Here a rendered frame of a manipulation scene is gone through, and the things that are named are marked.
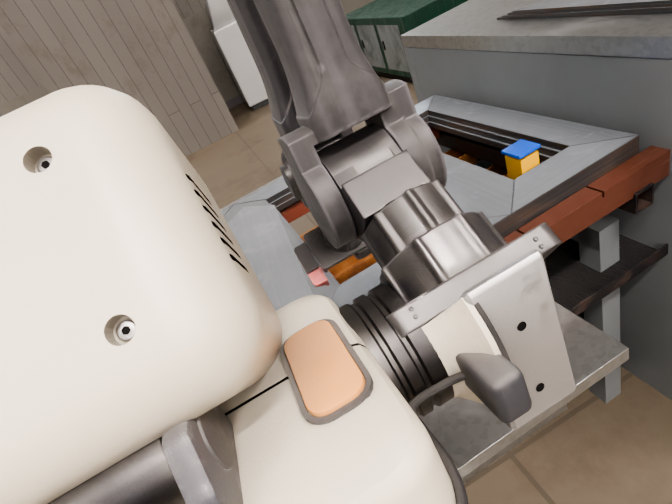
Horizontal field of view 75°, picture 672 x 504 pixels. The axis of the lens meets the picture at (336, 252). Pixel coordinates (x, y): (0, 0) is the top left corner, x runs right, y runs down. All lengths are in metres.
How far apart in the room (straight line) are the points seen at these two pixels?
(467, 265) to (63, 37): 5.60
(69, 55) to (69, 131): 5.56
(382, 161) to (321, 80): 0.07
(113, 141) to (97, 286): 0.06
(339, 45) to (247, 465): 0.26
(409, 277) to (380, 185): 0.07
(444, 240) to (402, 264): 0.03
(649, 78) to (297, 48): 0.88
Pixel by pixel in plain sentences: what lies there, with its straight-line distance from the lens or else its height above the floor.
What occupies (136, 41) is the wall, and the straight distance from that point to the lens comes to 5.70.
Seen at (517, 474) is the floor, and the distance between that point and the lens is 1.55.
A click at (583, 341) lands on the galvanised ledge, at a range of 0.93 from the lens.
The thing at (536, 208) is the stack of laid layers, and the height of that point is 0.84.
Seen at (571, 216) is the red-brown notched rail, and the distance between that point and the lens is 0.98.
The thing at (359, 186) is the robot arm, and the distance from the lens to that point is 0.31.
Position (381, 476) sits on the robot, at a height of 1.23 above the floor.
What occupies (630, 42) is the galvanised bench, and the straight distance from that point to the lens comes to 1.11.
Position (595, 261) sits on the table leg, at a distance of 1.24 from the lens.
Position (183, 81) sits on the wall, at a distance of 5.73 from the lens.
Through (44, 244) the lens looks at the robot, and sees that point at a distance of 0.19.
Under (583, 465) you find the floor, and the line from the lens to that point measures 1.56.
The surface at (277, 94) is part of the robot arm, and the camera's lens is 0.44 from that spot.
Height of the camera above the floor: 1.39
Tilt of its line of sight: 33 degrees down
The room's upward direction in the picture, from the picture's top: 25 degrees counter-clockwise
